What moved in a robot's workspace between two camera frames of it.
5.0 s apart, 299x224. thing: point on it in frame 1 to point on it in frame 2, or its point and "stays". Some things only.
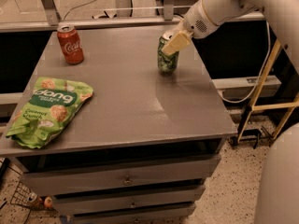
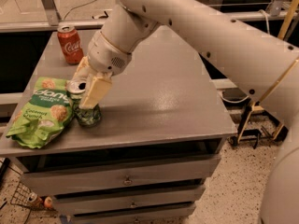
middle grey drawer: x=83 y=204 stays
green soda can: x=166 y=63 to x=85 y=117
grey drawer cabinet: x=145 y=146 stays
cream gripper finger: x=180 y=41 to x=96 y=91
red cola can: x=70 y=44 stays
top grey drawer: x=119 y=175 stays
